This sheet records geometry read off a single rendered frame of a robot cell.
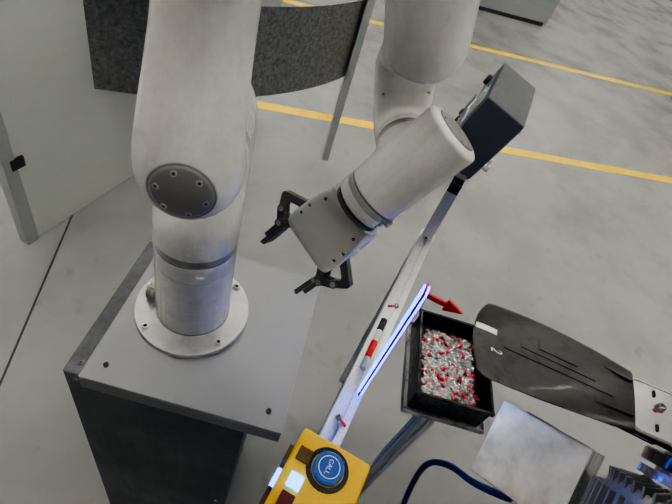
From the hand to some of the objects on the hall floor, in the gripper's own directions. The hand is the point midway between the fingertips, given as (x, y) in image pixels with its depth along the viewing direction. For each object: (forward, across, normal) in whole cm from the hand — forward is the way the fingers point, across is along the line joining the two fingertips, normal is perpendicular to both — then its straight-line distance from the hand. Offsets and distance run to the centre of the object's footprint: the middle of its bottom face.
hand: (286, 262), depth 70 cm
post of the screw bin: (+79, +70, +58) cm, 120 cm away
